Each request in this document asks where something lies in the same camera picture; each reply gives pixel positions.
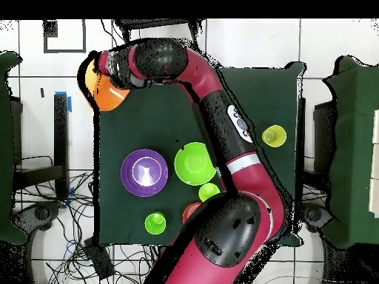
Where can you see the large yellow-orange bowl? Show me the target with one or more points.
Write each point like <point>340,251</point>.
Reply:
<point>109,97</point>

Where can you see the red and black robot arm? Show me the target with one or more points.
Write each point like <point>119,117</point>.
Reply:
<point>251,177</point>

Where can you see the blue tape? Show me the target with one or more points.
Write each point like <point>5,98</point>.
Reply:
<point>69,104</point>

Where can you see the dark green tablecloth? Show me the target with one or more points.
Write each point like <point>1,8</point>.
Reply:
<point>148,124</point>

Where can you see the purple bowl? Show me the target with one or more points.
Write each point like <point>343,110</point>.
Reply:
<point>130,183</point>

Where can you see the green cloth side table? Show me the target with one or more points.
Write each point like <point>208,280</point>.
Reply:
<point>6,148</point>
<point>355,148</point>

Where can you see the green bowl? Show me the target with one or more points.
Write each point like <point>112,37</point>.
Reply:
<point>192,162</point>

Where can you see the lime yellow cup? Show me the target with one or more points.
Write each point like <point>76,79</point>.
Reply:
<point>207,192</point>

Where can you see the green cup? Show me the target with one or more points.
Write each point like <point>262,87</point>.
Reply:
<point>155,224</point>

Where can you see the red-orange bowl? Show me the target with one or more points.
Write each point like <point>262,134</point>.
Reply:
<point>189,210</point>

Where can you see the black power strip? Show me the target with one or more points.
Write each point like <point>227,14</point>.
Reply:
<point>99,260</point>

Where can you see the white boxes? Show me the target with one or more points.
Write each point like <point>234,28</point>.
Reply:
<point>375,162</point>

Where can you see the black square floor frame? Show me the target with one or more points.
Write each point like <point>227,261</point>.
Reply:
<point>65,51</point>

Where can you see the black desk frame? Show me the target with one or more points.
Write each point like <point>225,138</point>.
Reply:
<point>60,133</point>

